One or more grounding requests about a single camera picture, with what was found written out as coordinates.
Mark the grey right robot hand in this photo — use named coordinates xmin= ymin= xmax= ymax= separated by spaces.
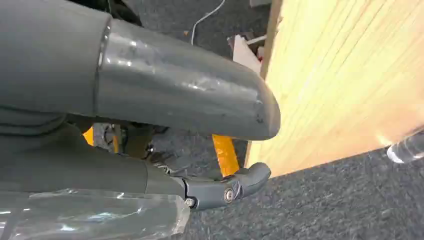
xmin=0 ymin=0 xmax=282 ymax=212

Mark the pale cardboard piece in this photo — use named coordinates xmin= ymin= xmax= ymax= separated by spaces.
xmin=226 ymin=33 xmax=268 ymax=76

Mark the clear plastic film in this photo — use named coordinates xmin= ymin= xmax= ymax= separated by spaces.
xmin=0 ymin=189 xmax=191 ymax=240

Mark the pale wooden table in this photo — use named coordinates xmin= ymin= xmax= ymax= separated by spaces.
xmin=244 ymin=0 xmax=424 ymax=179

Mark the white cable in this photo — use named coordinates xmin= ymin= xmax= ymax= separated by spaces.
xmin=190 ymin=0 xmax=227 ymax=47

